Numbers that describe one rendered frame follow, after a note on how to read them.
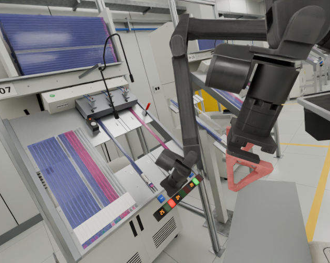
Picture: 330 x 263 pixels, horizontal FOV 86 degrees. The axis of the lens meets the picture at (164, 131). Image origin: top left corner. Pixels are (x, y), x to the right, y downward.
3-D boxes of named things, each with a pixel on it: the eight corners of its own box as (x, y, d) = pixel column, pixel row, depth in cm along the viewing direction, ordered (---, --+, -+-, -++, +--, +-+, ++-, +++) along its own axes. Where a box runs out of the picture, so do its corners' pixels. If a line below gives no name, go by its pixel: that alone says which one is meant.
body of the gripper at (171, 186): (158, 184, 68) (163, 175, 63) (176, 170, 75) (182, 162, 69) (169, 198, 66) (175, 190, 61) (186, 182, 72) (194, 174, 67)
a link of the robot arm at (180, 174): (188, 178, 58) (195, 166, 62) (171, 166, 59) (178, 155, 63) (182, 186, 63) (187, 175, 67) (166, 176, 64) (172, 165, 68)
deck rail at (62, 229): (82, 259, 64) (81, 256, 59) (76, 263, 62) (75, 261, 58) (11, 127, 88) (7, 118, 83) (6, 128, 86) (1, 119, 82)
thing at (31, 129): (151, 124, 117) (153, 119, 113) (38, 177, 76) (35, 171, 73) (123, 95, 128) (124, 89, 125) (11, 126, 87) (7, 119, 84)
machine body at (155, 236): (185, 234, 144) (166, 166, 127) (108, 322, 100) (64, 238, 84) (139, 206, 192) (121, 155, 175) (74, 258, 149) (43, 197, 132)
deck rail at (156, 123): (194, 166, 105) (198, 161, 101) (192, 168, 104) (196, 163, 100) (125, 94, 130) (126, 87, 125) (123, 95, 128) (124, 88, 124)
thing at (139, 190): (192, 164, 103) (194, 162, 101) (80, 254, 62) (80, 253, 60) (170, 141, 109) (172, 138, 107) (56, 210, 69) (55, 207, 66)
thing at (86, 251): (192, 168, 104) (197, 162, 99) (82, 259, 64) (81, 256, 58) (191, 166, 105) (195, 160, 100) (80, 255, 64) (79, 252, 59)
